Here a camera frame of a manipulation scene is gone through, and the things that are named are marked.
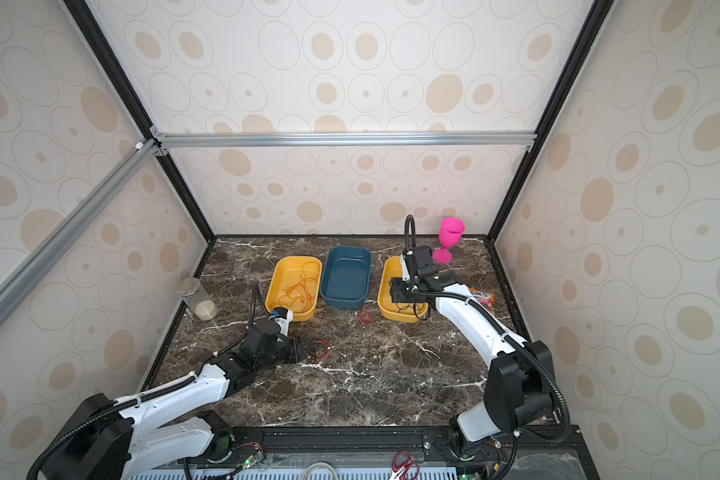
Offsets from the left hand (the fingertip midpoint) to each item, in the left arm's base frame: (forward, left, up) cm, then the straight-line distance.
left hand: (316, 339), depth 84 cm
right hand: (+13, -24, +6) cm, 28 cm away
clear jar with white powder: (+14, +39, -3) cm, 41 cm away
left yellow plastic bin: (+25, +12, -8) cm, 29 cm away
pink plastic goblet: (+36, -43, +6) cm, 56 cm away
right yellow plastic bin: (+13, -27, -7) cm, 31 cm away
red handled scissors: (-29, -23, -6) cm, 38 cm away
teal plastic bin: (+27, -7, -7) cm, 29 cm away
